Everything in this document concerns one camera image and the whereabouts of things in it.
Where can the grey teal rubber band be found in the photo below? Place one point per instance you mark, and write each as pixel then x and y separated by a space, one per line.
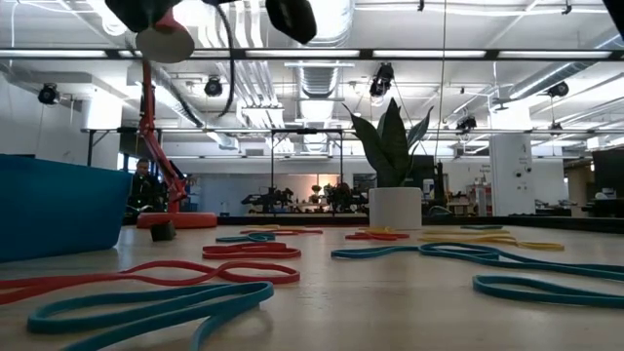
pixel 146 302
pixel 253 238
pixel 480 227

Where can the small thick black band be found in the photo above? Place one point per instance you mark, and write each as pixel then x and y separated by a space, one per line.
pixel 162 233

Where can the long teal rubber band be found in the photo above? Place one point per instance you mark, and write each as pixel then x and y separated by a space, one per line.
pixel 370 252

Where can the large red rubber band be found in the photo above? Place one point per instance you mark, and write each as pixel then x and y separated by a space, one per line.
pixel 49 283

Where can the black background robot arm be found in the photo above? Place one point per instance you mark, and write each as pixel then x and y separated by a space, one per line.
pixel 341 197
pixel 268 200

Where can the teal plastic bin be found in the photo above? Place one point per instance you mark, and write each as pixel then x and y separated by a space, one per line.
pixel 58 209

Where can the black ceiling spotlight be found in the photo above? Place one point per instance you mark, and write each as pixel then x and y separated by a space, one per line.
pixel 466 124
pixel 558 89
pixel 382 80
pixel 49 94
pixel 213 88

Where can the person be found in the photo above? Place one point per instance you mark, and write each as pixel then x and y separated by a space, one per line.
pixel 144 187

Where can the red desk lamp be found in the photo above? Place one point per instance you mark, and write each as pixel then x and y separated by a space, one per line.
pixel 176 220

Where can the green plant in white pot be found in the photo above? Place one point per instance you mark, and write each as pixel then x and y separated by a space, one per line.
pixel 395 209

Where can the white pillar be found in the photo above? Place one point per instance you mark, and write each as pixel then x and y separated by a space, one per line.
pixel 509 180

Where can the black cabinet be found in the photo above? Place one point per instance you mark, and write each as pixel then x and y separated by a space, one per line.
pixel 609 170

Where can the silver ribbed air duct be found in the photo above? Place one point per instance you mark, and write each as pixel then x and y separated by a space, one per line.
pixel 319 80

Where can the black background rig frame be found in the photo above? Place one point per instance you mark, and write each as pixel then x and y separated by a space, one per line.
pixel 307 131

